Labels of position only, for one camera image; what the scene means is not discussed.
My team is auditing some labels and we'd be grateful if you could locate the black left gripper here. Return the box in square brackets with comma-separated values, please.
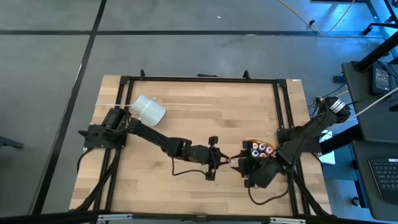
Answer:
[185, 136, 231, 182]

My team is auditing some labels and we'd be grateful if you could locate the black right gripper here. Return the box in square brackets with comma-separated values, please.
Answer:
[230, 139, 280, 189]

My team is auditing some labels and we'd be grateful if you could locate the yellow plastic bin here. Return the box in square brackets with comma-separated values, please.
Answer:
[247, 138, 277, 156]

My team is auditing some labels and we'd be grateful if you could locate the black diagonal desk bar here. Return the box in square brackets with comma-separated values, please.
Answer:
[320, 124, 364, 156]
[354, 39, 398, 73]

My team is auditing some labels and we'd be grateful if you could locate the black desk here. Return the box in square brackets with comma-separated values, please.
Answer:
[351, 139, 398, 222]
[341, 61, 398, 142]

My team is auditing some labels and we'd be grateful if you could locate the black computer keyboard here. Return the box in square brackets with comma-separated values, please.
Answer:
[368, 157, 398, 205]

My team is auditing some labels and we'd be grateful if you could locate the black power adapter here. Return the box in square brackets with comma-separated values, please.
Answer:
[369, 63, 392, 96]

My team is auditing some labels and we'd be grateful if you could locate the black rig beam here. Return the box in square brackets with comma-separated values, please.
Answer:
[0, 210, 398, 224]

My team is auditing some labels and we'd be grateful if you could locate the black office chair base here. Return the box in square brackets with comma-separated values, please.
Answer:
[362, 0, 398, 35]

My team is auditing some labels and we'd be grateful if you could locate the grey chair leg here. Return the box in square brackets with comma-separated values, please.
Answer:
[0, 136, 25, 151]

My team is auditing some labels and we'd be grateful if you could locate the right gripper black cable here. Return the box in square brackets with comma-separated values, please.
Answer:
[248, 185, 290, 206]

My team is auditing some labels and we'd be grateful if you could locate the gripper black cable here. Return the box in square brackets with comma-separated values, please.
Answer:
[170, 155, 208, 177]
[248, 185, 290, 206]

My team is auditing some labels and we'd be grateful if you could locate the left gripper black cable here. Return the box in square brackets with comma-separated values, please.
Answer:
[170, 155, 208, 177]

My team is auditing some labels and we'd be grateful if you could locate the black aluminium table frame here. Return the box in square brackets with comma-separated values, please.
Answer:
[70, 68, 332, 218]

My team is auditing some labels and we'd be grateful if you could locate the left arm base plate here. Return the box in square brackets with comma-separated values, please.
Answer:
[79, 124, 128, 149]

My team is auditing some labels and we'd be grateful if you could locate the white cable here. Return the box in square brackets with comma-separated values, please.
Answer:
[348, 86, 398, 122]

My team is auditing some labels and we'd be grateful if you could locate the yellow cable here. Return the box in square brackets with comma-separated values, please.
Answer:
[277, 0, 356, 36]

